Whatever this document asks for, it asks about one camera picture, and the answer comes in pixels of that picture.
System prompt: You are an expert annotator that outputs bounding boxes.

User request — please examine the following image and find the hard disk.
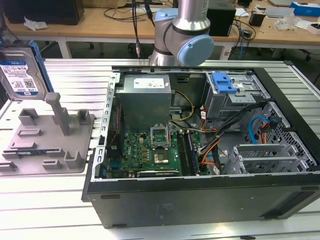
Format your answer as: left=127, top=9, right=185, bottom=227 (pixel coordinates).
left=0, top=39, right=55, bottom=101

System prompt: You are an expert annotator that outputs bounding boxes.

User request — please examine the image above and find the metal disk bay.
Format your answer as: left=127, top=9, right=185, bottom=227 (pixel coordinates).
left=222, top=143, right=315, bottom=176

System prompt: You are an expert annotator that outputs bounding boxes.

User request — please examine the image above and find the metal socket cover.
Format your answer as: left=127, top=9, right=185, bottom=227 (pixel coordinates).
left=149, top=124, right=172, bottom=151

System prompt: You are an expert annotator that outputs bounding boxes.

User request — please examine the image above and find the grey power supply unit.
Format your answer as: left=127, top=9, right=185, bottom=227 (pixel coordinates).
left=115, top=74, right=173, bottom=126

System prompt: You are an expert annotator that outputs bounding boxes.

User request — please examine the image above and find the green motherboard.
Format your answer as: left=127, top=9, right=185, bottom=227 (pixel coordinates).
left=107, top=129, right=210, bottom=179

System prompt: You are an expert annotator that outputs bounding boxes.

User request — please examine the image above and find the CPU socket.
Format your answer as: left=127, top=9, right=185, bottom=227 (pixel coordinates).
left=152, top=149, right=171, bottom=165

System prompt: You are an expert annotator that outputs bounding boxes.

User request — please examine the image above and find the black RAM stick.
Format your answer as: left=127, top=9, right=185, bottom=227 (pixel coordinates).
left=177, top=131, right=193, bottom=176

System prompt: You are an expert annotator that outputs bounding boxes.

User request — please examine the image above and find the black graphics card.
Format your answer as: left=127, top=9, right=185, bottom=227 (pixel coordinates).
left=136, top=169, right=181, bottom=179

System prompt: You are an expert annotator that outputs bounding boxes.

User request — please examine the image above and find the grey metal drive cage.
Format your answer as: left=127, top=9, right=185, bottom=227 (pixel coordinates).
left=203, top=72, right=272, bottom=121

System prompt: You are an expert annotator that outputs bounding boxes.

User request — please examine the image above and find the blue plastic drive latch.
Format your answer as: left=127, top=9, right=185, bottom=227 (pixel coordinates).
left=211, top=71, right=237, bottom=95

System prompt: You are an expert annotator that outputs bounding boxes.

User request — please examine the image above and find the black open PC case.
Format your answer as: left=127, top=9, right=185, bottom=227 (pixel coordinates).
left=81, top=59, right=320, bottom=230

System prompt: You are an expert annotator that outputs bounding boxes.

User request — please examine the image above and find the grey plastic parts rack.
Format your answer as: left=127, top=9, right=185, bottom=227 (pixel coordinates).
left=0, top=92, right=97, bottom=176

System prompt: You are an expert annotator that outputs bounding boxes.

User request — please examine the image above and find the black tall box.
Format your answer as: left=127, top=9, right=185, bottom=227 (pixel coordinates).
left=206, top=6, right=237, bottom=38

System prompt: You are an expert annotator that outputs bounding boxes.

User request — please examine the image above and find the small black box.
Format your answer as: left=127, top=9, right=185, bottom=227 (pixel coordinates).
left=248, top=11, right=266, bottom=27

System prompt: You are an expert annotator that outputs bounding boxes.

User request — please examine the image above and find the large black box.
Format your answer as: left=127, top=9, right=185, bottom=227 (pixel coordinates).
left=4, top=0, right=85, bottom=26

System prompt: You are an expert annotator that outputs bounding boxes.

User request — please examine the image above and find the crumpled clear plastic bag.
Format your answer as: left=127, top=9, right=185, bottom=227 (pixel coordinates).
left=23, top=16, right=48, bottom=32

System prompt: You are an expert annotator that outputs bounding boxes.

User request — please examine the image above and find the clear plastic bags pile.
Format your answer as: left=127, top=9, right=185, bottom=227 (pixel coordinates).
left=274, top=13, right=311, bottom=31

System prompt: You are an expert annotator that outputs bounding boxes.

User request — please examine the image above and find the flat silver box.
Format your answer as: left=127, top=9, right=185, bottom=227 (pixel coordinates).
left=264, top=6, right=296, bottom=19

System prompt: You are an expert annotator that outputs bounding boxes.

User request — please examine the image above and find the white open box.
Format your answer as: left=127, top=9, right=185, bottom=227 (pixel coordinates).
left=306, top=21, right=320, bottom=35

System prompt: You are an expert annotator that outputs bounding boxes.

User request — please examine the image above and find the blue cardboard box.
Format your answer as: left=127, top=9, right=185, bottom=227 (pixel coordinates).
left=289, top=1, right=320, bottom=17

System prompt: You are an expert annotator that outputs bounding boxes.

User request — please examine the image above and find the yellow black wire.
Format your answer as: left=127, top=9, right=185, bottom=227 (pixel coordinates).
left=168, top=91, right=196, bottom=123

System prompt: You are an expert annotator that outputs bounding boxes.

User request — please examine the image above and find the orange wire bundle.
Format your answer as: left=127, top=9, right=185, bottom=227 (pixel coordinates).
left=201, top=142, right=221, bottom=167

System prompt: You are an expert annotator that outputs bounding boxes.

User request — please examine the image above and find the black wire bundle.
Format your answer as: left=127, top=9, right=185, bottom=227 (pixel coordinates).
left=199, top=103, right=266, bottom=153

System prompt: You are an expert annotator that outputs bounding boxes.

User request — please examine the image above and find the blue data wire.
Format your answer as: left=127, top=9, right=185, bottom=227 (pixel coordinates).
left=248, top=115, right=272, bottom=145

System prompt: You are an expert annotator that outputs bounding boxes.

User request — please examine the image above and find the thin black cable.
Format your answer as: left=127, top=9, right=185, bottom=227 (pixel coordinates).
left=131, top=0, right=142, bottom=60

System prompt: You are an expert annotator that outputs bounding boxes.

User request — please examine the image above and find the orange red power wire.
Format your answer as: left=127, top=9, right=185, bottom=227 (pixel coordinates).
left=259, top=126, right=274, bottom=145

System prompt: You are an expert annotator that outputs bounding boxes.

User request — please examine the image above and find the blue network cable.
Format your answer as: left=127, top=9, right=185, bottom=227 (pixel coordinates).
left=238, top=23, right=246, bottom=61

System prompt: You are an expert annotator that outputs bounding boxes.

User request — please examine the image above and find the wooden desk white frame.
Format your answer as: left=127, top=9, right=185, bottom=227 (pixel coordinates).
left=0, top=0, right=320, bottom=60

